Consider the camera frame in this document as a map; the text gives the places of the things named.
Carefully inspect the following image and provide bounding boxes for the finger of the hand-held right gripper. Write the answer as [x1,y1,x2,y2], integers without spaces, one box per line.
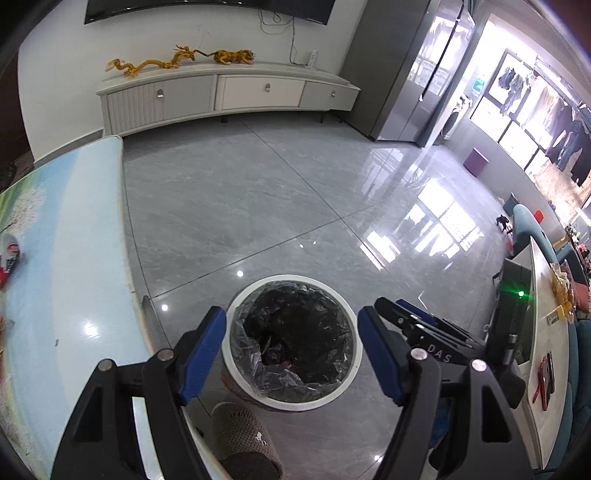
[375,297,485,366]
[396,299,486,347]

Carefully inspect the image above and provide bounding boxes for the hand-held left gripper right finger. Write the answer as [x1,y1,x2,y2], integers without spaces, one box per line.
[358,305,541,480]

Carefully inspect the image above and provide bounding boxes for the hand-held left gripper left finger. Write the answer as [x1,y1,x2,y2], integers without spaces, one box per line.
[50,305,228,480]

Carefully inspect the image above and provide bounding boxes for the black plastic bin liner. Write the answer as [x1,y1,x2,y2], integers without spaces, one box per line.
[229,282,355,401]

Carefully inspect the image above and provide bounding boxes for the white round trash bin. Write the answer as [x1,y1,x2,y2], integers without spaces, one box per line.
[221,274,362,411]

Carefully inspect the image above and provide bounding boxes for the red and white snack wrapper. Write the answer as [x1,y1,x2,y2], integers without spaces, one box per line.
[0,233,24,289]

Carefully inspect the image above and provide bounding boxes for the white coffee table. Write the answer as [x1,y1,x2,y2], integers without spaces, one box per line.
[501,235,583,472]

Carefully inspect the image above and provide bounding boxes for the yellow snack packets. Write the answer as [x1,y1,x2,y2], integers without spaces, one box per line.
[549,261,580,324]

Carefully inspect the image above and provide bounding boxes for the red flat case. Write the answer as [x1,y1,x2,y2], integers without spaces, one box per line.
[533,353,556,411]

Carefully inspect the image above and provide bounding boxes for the person's blue trousers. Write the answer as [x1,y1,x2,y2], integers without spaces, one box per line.
[429,397,467,467]

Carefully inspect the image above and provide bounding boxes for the grey slipper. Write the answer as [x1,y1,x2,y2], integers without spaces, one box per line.
[210,401,285,480]

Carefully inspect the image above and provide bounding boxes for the purple stool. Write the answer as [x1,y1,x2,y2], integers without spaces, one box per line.
[463,148,490,175]

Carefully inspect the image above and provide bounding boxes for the hanging clothes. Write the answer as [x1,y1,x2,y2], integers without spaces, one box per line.
[496,65,591,188]

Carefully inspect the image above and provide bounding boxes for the grey refrigerator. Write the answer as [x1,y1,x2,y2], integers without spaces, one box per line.
[341,0,476,147]

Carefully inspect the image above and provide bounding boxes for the white television cabinet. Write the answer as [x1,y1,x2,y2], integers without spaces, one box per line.
[95,60,362,137]

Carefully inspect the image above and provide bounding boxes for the golden dragon ornament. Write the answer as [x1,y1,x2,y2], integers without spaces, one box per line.
[105,45,211,79]

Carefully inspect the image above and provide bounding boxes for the golden tiger ornament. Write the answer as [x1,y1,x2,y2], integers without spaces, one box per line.
[212,49,256,66]

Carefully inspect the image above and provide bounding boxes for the white television cable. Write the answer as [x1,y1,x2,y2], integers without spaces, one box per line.
[259,9,300,64]

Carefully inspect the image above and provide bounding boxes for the black wall television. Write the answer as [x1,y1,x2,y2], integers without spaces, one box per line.
[84,0,336,25]

